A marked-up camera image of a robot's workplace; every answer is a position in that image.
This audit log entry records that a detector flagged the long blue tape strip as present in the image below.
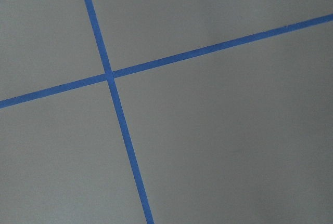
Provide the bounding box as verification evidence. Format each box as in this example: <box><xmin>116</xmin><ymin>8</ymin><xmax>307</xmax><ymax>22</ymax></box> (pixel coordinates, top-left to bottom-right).
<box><xmin>84</xmin><ymin>0</ymin><xmax>154</xmax><ymax>223</ymax></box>

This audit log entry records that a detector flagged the crossing blue tape strip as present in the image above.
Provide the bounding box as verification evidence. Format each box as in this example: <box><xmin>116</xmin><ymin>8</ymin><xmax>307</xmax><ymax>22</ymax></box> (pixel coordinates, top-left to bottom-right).
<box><xmin>1</xmin><ymin>14</ymin><xmax>332</xmax><ymax>108</ymax></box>

